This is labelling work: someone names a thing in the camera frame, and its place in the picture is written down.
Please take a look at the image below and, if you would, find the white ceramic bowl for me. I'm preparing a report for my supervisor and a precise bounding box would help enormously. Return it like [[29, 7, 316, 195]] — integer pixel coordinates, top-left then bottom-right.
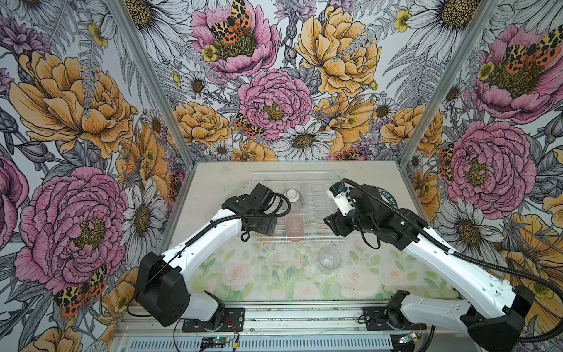
[[284, 189, 303, 215]]

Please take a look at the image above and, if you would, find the pink glass cup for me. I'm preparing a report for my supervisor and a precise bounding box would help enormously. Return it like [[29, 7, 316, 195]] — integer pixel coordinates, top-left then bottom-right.
[[285, 214, 304, 243]]

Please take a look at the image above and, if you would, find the clear glass cup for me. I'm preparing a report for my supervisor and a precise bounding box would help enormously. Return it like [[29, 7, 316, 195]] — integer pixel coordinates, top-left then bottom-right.
[[317, 246, 342, 271]]

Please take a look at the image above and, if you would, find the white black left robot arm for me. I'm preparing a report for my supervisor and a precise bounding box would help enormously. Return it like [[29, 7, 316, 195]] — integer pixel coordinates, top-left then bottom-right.
[[133, 183, 292, 329]]

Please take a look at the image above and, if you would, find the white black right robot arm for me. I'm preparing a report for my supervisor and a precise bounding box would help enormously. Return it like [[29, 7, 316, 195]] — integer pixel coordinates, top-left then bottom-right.
[[324, 183, 535, 351]]

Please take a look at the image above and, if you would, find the green circuit board right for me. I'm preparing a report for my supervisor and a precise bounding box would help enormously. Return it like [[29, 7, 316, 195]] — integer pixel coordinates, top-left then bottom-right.
[[391, 332, 419, 346]]

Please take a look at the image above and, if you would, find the green circuit board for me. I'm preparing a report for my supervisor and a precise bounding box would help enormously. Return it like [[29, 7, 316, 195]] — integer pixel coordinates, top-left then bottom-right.
[[391, 332, 419, 346], [199, 335, 240, 352]]

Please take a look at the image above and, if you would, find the green circuit board left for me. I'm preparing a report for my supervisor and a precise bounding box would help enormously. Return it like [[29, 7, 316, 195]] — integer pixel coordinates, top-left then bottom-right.
[[199, 335, 240, 352]]

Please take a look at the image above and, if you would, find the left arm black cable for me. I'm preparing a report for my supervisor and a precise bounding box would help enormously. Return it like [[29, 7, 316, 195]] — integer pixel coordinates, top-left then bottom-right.
[[127, 192, 292, 318]]

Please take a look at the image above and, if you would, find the white wire dish rack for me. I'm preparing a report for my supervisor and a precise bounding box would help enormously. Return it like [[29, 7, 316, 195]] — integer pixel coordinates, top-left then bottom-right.
[[244, 170, 360, 245]]

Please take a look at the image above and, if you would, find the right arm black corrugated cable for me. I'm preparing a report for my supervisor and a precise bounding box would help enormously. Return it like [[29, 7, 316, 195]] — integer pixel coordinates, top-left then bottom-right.
[[339, 177, 563, 344]]

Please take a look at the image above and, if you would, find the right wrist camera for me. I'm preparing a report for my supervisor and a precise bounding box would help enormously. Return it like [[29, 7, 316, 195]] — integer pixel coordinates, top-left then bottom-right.
[[327, 183, 354, 216]]

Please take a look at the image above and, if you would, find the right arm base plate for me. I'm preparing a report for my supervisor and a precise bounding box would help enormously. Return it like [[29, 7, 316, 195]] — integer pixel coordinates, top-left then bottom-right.
[[357, 306, 428, 331]]

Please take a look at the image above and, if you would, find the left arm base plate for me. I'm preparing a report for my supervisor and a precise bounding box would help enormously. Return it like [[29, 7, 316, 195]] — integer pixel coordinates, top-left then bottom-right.
[[181, 307, 246, 333]]

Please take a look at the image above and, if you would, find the aluminium front rail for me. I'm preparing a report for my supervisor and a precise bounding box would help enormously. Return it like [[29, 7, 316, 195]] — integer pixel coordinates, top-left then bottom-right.
[[116, 301, 465, 337]]

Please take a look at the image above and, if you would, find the aluminium corner frame post right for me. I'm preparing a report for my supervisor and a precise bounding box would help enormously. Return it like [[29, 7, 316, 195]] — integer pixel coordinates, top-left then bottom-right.
[[397, 1, 499, 169]]

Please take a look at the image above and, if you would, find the aluminium corner frame post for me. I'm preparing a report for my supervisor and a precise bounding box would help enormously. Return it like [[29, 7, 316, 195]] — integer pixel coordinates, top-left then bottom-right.
[[108, 1, 196, 171], [397, 1, 499, 169]]

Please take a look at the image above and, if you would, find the aluminium corner frame post left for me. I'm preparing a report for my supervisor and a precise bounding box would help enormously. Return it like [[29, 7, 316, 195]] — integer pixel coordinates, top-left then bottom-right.
[[108, 1, 196, 171]]

